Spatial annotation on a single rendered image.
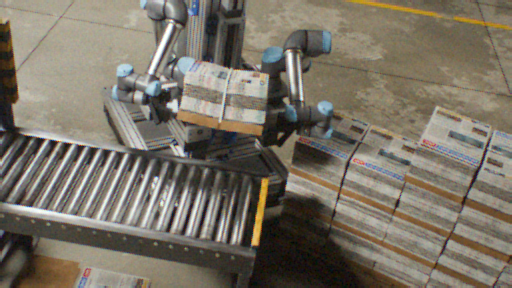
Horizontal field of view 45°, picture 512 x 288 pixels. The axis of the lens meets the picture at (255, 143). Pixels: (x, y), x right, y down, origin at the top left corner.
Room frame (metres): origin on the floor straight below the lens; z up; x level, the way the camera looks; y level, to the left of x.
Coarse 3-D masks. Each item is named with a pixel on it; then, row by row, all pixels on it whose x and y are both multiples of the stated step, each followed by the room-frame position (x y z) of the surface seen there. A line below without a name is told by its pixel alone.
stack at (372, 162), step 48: (336, 144) 2.55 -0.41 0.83; (384, 144) 2.62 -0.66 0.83; (288, 192) 2.53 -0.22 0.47; (336, 192) 2.45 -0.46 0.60; (384, 192) 2.37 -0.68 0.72; (288, 240) 2.51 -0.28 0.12; (336, 240) 2.42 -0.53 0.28; (384, 240) 2.34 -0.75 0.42; (432, 240) 2.25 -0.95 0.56; (480, 240) 2.19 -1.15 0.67
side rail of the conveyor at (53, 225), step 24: (0, 216) 1.76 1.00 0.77; (24, 216) 1.76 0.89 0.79; (48, 216) 1.77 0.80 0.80; (72, 216) 1.80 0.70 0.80; (72, 240) 1.75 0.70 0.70; (96, 240) 1.75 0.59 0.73; (120, 240) 1.75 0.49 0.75; (144, 240) 1.75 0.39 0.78; (168, 240) 1.75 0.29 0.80; (192, 240) 1.77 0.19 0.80; (192, 264) 1.74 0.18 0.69; (216, 264) 1.74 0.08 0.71; (240, 264) 1.74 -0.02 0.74
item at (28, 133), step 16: (0, 128) 2.28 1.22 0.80; (16, 128) 2.30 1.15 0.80; (80, 144) 2.26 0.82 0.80; (96, 144) 2.28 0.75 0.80; (112, 144) 2.30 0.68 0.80; (160, 160) 2.25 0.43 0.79; (176, 160) 2.26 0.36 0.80; (192, 160) 2.28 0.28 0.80; (240, 176) 2.24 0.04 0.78; (256, 176) 2.24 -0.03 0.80; (256, 192) 2.24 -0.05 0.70
